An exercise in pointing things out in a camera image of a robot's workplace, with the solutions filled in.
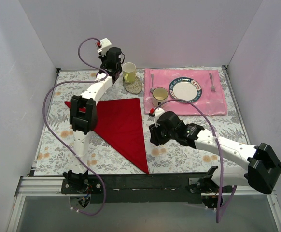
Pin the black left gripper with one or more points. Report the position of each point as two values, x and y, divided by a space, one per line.
116 73

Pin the cream enamel mug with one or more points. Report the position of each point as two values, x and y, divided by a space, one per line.
159 95

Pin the pink placemat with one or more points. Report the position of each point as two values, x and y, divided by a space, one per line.
210 103

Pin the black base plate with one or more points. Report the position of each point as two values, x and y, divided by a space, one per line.
140 188

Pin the aluminium frame rail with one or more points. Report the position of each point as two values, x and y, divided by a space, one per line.
52 185

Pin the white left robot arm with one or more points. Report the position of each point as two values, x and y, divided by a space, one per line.
84 116

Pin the yellow ceramic mug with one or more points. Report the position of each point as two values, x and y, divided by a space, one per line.
129 72

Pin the white plate blue rim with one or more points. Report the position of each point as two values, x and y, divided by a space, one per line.
186 89

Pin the speckled round coaster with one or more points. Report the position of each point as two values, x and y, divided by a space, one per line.
135 87

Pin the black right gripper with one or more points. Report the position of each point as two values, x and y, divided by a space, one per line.
155 136

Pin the red cloth napkin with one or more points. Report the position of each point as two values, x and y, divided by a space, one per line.
120 125

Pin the silver fork on placemat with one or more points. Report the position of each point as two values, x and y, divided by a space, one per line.
212 84

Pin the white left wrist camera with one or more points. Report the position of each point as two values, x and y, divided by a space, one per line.
103 46

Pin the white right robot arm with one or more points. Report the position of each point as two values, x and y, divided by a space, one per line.
257 166

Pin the silver spoon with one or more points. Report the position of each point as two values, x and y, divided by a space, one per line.
152 83

